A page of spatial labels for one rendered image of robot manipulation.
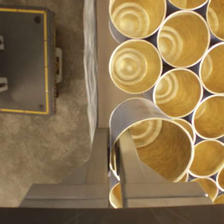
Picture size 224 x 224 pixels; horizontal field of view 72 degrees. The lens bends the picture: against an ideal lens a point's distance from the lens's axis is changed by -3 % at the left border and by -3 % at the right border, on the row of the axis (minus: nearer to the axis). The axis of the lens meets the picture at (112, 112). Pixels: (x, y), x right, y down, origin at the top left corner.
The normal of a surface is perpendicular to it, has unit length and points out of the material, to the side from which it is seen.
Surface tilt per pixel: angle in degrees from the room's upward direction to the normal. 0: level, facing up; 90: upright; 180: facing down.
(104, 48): 4
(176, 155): 91
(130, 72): 2
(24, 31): 0
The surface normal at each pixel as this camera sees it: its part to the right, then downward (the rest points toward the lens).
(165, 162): -0.73, -0.65
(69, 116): 0.02, 0.32
